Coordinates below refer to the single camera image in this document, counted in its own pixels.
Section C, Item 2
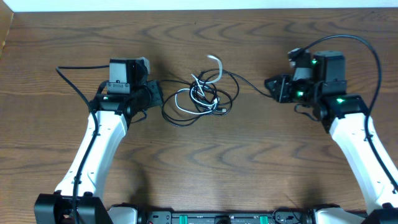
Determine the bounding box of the black usb cable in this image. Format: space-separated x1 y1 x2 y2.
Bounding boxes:
160 68 274 128

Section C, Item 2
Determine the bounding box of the camera cable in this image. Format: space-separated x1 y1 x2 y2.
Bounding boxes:
301 34 398 194
55 64 111 224

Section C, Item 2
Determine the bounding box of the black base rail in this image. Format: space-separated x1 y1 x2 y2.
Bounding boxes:
136 208 318 224

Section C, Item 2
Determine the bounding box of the left camera cable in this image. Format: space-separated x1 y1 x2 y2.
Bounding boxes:
55 64 111 224

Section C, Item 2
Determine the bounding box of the right camera cable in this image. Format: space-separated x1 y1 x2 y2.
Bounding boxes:
301 34 398 194

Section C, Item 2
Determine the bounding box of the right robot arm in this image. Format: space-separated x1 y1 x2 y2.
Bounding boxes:
264 49 397 223

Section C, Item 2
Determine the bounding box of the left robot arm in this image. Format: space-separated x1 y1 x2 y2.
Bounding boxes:
34 57 163 223

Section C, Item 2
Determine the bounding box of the white usb cable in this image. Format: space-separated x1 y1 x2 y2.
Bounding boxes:
174 54 224 115

